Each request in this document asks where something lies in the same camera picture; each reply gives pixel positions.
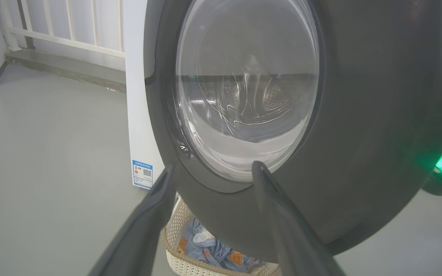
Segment blue energy label sticker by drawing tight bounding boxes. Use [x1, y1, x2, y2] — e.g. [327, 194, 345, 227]
[132, 160, 153, 189]

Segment cream perforated laundry basket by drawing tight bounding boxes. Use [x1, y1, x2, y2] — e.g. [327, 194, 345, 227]
[162, 195, 281, 276]

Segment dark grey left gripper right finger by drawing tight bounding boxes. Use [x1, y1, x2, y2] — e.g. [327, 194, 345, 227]
[252, 161, 346, 276]

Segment light blue garment orange patches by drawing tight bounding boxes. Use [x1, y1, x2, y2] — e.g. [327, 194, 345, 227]
[179, 218, 266, 273]

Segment white railing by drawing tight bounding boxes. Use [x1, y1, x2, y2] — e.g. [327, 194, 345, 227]
[0, 0, 125, 59]

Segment dark round glass washer door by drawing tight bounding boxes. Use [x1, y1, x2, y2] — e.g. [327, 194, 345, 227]
[143, 0, 442, 263]

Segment white front-load washing machine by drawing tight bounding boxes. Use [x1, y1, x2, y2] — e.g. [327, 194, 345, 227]
[123, 0, 167, 189]

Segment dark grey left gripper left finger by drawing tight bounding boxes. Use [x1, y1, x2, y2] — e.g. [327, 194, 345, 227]
[89, 163, 177, 276]

